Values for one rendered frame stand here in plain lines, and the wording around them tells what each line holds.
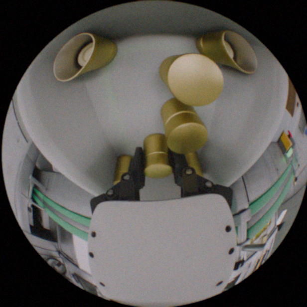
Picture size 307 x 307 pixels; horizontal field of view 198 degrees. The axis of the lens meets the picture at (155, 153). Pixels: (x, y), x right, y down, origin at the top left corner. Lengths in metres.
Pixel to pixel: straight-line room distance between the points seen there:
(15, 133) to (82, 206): 3.40
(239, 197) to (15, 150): 3.61
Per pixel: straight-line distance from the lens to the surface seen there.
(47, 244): 0.89
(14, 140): 3.53
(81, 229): 0.34
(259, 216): 0.25
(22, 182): 0.73
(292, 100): 0.17
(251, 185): 0.20
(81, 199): 0.31
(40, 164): 0.76
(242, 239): 0.18
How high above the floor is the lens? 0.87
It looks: 38 degrees down
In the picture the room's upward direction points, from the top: 177 degrees clockwise
